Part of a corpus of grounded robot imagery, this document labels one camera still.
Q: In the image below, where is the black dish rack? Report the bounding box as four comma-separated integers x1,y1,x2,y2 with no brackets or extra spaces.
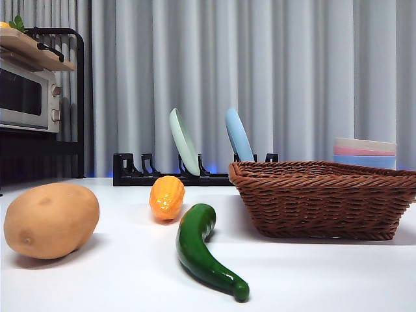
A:
112,152,280,187

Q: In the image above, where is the wooden cutting board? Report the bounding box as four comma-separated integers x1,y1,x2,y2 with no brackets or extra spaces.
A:
0,27,77,72

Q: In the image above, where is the black metal shelf frame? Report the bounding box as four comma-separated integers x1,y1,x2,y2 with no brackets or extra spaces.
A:
0,27,87,196

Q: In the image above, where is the pink bowl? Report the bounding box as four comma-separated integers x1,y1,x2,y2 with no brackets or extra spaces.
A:
333,145,397,157

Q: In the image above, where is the tan potato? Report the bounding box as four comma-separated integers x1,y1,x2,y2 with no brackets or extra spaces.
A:
3,181,100,260

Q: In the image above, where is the white toaster oven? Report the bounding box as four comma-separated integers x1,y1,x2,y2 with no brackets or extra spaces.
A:
0,58,63,133

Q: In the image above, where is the pale green plate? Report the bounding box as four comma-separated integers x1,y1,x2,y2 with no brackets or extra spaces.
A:
168,107,202,177

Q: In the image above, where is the green leaf sprig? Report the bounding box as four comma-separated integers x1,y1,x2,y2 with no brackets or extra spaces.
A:
8,14,29,33

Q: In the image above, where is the brown wicker basket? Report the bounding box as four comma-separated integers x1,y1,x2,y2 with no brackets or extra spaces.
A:
228,160,416,241

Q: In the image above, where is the grey curtain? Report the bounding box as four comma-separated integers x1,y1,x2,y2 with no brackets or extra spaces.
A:
0,0,416,178

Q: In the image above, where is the pale blue plate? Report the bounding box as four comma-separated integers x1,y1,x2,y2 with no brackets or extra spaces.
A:
225,108,255,163

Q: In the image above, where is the green cucumber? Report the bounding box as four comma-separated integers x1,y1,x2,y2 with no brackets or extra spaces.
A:
175,203,250,302

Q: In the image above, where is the orange corn cob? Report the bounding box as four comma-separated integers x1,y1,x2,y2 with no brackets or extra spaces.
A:
149,175,186,222

